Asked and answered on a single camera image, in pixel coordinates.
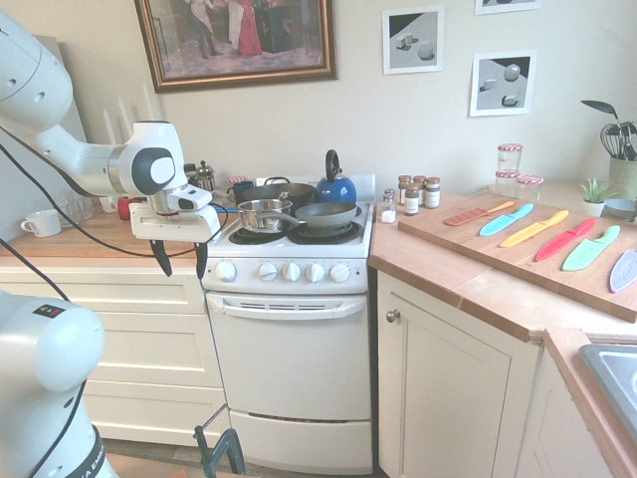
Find purple sheathed knife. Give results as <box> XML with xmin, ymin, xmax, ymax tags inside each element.
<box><xmin>607</xmin><ymin>248</ymin><xmax>637</xmax><ymax>295</ymax></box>

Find short checked lid glass jar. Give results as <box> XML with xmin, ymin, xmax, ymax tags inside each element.
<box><xmin>494</xmin><ymin>169</ymin><xmax>521</xmax><ymax>198</ymax></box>
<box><xmin>516</xmin><ymin>173</ymin><xmax>544</xmax><ymax>202</ymax></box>

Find dark wok pan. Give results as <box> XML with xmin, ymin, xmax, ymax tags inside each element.
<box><xmin>240</xmin><ymin>176</ymin><xmax>317</xmax><ymax>206</ymax></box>

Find green utensil holder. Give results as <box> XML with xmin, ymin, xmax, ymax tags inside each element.
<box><xmin>608</xmin><ymin>155</ymin><xmax>637</xmax><ymax>201</ymax></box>

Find white oven door with handle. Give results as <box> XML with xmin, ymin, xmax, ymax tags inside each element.
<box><xmin>205</xmin><ymin>291</ymin><xmax>373</xmax><ymax>422</ymax></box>

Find large white coffee cup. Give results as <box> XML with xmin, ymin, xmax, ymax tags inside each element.
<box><xmin>20</xmin><ymin>208</ymin><xmax>64</xmax><ymax>237</ymax></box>

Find blue sheathed knife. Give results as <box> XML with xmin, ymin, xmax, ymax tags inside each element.
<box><xmin>479</xmin><ymin>202</ymin><xmax>535</xmax><ymax>238</ymax></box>

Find light blue bowl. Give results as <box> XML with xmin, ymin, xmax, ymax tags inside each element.
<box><xmin>603</xmin><ymin>197</ymin><xmax>637</xmax><ymax>221</ymax></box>

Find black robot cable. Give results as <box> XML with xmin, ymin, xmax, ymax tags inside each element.
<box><xmin>0</xmin><ymin>123</ymin><xmax>235</xmax><ymax>478</ymax></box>

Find grey leaning panel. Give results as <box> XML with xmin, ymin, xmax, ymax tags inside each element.
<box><xmin>33</xmin><ymin>34</ymin><xmax>90</xmax><ymax>146</ymax></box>

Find grey sphere and cubes print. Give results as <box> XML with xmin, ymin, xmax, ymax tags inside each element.
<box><xmin>469</xmin><ymin>49</ymin><xmax>539</xmax><ymax>119</ymax></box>

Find grey cube and polyhedron print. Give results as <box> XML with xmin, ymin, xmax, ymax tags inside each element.
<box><xmin>380</xmin><ymin>4</ymin><xmax>447</xmax><ymax>77</ymax></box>

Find small plant in white pot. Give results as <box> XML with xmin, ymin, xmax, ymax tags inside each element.
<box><xmin>578</xmin><ymin>176</ymin><xmax>619</xmax><ymax>218</ymax></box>

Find stainless steel sink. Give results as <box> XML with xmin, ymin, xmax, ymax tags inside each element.
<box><xmin>577</xmin><ymin>343</ymin><xmax>637</xmax><ymax>440</ymax></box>

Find blue kettle with black handle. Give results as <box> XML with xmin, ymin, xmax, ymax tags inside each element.
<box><xmin>315</xmin><ymin>148</ymin><xmax>359</xmax><ymax>206</ymax></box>

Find gold framed painting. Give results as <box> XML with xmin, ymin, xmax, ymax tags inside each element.
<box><xmin>133</xmin><ymin>0</ymin><xmax>340</xmax><ymax>96</ymax></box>

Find yellow sheathed knife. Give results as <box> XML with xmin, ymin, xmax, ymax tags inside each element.
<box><xmin>499</xmin><ymin>209</ymin><xmax>570</xmax><ymax>249</ymax></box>

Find metal whisk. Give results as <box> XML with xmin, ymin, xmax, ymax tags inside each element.
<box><xmin>598</xmin><ymin>122</ymin><xmax>624</xmax><ymax>161</ymax></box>

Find dark kitchen utensils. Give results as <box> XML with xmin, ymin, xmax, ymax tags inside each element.
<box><xmin>618</xmin><ymin>119</ymin><xmax>637</xmax><ymax>162</ymax></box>

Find green sheathed knife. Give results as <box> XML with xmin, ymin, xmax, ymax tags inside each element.
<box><xmin>561</xmin><ymin>224</ymin><xmax>622</xmax><ymax>273</ymax></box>

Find orange sheathed knife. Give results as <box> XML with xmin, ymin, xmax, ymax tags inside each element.
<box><xmin>443</xmin><ymin>200</ymin><xmax>516</xmax><ymax>228</ymax></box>

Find glass french press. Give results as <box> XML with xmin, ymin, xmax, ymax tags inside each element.
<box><xmin>195</xmin><ymin>159</ymin><xmax>217</xmax><ymax>193</ymax></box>

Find cropped grey shapes print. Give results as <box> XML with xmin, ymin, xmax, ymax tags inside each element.
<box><xmin>473</xmin><ymin>0</ymin><xmax>544</xmax><ymax>17</ymax></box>

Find white electric stove range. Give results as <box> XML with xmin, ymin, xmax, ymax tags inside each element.
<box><xmin>200</xmin><ymin>173</ymin><xmax>377</xmax><ymax>477</ymax></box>

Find tall checked lid glass jar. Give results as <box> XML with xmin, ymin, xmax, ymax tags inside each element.
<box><xmin>497</xmin><ymin>142</ymin><xmax>526</xmax><ymax>175</ymax></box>

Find cream sink cabinet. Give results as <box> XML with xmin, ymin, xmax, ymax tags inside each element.
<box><xmin>515</xmin><ymin>343</ymin><xmax>626</xmax><ymax>478</ymax></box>

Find red sheathed knife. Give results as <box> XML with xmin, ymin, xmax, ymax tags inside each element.
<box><xmin>533</xmin><ymin>216</ymin><xmax>598</xmax><ymax>264</ymax></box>

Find cream cabinet door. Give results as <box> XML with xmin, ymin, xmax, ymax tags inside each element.
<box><xmin>376</xmin><ymin>270</ymin><xmax>542</xmax><ymax>478</ymax></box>

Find large wooden cutting board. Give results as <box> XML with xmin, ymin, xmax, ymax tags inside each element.
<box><xmin>397</xmin><ymin>190</ymin><xmax>637</xmax><ymax>325</ymax></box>

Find grey frying pan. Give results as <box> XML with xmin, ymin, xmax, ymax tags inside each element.
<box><xmin>258</xmin><ymin>200</ymin><xmax>360</xmax><ymax>232</ymax></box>

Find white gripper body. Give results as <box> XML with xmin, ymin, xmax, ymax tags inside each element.
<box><xmin>128</xmin><ymin>197</ymin><xmax>221</xmax><ymax>246</ymax></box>

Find white stove storage drawer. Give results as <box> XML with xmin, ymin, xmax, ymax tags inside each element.
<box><xmin>228</xmin><ymin>408</ymin><xmax>374</xmax><ymax>476</ymax></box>

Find dark navy mug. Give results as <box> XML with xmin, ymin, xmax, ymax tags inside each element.
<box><xmin>227</xmin><ymin>180</ymin><xmax>256</xmax><ymax>203</ymax></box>

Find stainless steel saucepan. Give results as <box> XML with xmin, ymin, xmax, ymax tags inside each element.
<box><xmin>236</xmin><ymin>198</ymin><xmax>295</xmax><ymax>233</ymax></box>

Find clear drinking glasses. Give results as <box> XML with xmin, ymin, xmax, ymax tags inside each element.
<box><xmin>63</xmin><ymin>190</ymin><xmax>97</xmax><ymax>222</ymax></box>

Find cream drawer cabinet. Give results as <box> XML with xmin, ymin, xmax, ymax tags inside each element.
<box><xmin>0</xmin><ymin>265</ymin><xmax>231</xmax><ymax>448</ymax></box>

